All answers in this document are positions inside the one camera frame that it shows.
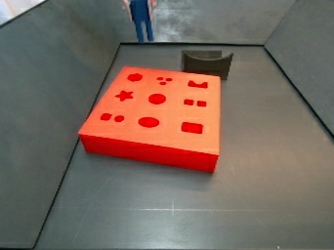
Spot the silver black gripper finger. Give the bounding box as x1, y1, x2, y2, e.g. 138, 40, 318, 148
149, 0, 158, 21

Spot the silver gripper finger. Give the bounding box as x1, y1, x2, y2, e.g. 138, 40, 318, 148
122, 0, 134, 21

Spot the blue square-circle peg block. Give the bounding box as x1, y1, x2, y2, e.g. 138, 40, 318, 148
131, 0, 154, 43

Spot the red shape sorting board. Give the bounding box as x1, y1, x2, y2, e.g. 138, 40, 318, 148
79, 66, 221, 173

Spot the black curved holder bracket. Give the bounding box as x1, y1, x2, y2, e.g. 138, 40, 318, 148
182, 50, 234, 80

